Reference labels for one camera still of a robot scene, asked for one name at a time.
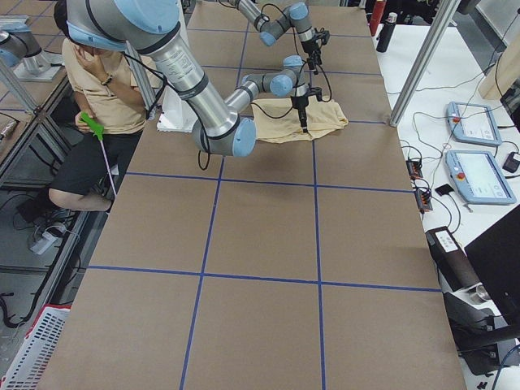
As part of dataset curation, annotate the blue teach pendant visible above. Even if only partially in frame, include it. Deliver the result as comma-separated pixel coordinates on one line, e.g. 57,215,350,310
446,102,502,146
444,150,517,206

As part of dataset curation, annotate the far blue teach pendant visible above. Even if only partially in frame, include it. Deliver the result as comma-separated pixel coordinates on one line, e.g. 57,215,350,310
446,102,502,146

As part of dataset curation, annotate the black power adapter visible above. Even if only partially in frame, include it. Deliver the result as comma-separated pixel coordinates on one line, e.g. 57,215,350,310
502,152,520,173

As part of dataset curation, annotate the black thermos bottle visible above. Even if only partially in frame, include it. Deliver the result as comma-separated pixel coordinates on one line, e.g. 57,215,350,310
376,12,397,53

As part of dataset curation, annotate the small black circuit board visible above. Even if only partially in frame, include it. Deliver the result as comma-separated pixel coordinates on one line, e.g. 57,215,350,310
405,159,423,180

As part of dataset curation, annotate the black monitor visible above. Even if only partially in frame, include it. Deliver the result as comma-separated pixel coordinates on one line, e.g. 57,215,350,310
465,207,519,324

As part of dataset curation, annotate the seated person in beige shirt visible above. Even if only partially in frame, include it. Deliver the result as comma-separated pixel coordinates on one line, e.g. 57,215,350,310
49,1,146,213

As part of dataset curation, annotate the aluminium frame post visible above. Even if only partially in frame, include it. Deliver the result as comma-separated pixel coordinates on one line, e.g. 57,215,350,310
389,0,461,127

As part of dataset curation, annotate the green handled tool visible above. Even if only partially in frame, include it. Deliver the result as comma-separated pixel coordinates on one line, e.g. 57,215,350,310
80,112,117,197

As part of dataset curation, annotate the cream long-sleeve graphic shirt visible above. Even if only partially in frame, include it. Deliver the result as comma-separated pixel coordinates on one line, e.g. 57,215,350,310
251,98,349,144

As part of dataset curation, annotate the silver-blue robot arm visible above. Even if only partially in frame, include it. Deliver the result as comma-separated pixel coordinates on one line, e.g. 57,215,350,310
218,0,330,75
67,1,310,157

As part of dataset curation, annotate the black labelled box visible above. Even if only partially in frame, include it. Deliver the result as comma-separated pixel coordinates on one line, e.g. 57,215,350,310
425,227,480,292

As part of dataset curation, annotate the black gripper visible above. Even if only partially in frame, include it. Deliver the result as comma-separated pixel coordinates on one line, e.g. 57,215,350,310
304,40,322,75
292,95,309,133

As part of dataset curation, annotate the white plastic basket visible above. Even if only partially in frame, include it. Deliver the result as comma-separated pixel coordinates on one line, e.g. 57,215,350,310
1,305,71,389

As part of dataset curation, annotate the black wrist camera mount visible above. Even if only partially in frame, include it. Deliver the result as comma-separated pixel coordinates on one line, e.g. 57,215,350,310
306,87,323,102
314,28,330,47

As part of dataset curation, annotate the red bottle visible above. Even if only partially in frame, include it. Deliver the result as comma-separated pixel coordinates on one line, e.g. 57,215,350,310
369,0,386,37

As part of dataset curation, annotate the near blue teach pendant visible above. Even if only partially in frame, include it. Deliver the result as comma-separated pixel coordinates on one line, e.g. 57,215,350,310
444,150,517,206

